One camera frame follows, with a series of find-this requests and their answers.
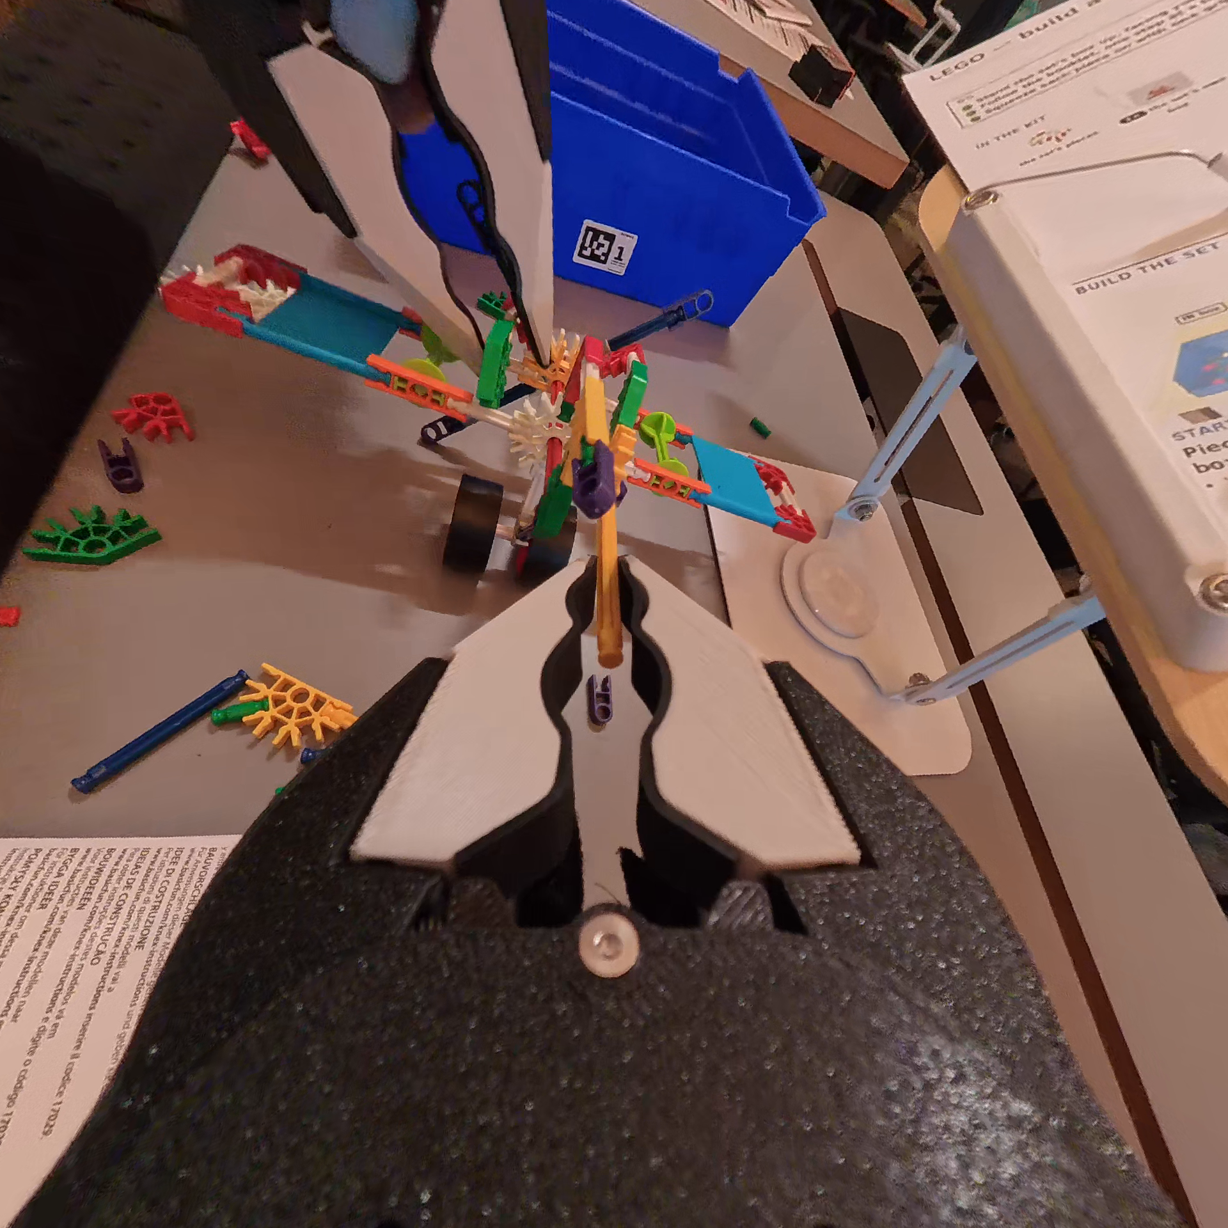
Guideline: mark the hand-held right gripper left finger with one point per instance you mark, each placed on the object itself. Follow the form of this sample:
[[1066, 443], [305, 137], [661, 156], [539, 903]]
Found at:
[[461, 757]]

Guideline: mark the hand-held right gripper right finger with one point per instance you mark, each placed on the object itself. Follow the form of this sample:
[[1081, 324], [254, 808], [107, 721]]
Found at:
[[749, 757]]

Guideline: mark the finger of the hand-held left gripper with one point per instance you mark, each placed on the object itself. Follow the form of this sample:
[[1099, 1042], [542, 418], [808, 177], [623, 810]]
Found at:
[[509, 191], [365, 172]]

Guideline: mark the colourful toy rod airplane model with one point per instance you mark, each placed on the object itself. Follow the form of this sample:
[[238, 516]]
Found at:
[[327, 321]]

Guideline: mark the small red connector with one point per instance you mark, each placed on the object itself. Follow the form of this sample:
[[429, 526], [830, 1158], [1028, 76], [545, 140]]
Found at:
[[249, 139]]

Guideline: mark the purple clip connector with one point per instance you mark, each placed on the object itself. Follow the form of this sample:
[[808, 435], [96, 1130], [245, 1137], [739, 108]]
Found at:
[[121, 469], [600, 700]]

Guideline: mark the blue bin with square tag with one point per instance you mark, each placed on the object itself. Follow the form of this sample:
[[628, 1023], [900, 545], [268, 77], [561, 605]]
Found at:
[[672, 191]]

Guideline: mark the white stand with wooden board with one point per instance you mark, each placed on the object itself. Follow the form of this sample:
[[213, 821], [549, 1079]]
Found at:
[[922, 738]]

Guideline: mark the yellow rod with yellow connector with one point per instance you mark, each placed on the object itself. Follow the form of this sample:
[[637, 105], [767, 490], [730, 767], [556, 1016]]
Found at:
[[293, 704]]

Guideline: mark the red fan connector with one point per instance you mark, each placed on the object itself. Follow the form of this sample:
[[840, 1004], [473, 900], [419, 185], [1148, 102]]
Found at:
[[154, 414]]

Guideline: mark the small black box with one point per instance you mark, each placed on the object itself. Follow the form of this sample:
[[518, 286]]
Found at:
[[822, 74]]

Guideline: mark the black table inset panel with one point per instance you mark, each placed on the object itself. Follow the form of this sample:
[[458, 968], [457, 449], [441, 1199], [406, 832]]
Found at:
[[945, 484]]

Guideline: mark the green fan connector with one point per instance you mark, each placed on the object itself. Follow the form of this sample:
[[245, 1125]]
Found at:
[[91, 542]]

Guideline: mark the white instruction booklet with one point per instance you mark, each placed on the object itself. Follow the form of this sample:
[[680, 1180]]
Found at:
[[68, 959]]

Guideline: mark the printed instruction sheet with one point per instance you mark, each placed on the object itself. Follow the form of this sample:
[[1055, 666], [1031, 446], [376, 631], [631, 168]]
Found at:
[[1056, 95], [1142, 316]]

